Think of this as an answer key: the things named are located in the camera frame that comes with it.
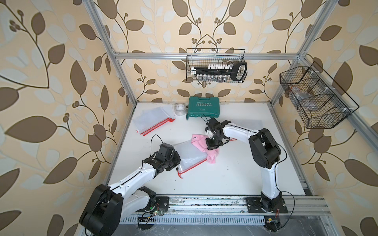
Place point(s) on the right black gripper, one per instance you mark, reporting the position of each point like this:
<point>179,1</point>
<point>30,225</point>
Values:
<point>210,146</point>

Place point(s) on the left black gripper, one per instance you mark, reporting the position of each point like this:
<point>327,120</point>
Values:
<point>176,159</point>

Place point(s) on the pink microfiber cloth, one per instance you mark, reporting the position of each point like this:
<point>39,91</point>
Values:
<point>199,141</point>

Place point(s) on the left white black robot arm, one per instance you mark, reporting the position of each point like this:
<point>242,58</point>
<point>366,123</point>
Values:
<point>108,205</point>

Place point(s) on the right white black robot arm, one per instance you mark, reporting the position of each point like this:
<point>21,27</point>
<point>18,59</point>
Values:
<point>265,150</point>

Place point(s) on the stack of mesh document bags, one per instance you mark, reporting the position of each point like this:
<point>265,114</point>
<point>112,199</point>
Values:
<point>152,119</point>

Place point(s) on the clear plastic bag in basket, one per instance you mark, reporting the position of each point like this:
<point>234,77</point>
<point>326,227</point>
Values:
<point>305,100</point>

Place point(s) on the green plastic tool case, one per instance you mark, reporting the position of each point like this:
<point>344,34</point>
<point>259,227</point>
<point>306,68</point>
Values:
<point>203,106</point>

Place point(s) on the clear tape roll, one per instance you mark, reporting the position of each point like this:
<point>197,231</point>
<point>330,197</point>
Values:
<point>180,109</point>

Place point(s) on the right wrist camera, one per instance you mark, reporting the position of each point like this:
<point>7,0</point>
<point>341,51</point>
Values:
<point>209,133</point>

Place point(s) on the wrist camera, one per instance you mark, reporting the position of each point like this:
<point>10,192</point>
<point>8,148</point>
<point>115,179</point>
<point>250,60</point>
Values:
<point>166,150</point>
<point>209,133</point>

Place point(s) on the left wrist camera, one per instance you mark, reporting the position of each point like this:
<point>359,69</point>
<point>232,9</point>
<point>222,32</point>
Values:
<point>166,150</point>

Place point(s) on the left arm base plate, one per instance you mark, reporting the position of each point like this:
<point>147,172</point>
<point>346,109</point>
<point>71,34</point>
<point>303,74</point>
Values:
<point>159,204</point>

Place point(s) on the black socket holder rail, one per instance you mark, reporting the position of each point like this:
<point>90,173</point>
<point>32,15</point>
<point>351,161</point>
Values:
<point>235,72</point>

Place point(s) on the black wire basket centre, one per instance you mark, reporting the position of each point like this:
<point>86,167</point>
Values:
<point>205,56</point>

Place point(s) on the black wire basket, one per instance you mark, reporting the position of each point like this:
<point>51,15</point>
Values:
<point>319,99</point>
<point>205,56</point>

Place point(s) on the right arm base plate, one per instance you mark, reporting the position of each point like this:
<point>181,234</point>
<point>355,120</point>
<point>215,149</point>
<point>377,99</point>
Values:
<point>265,205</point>

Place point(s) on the black wire basket right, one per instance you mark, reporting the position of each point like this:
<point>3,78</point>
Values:
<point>319,99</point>

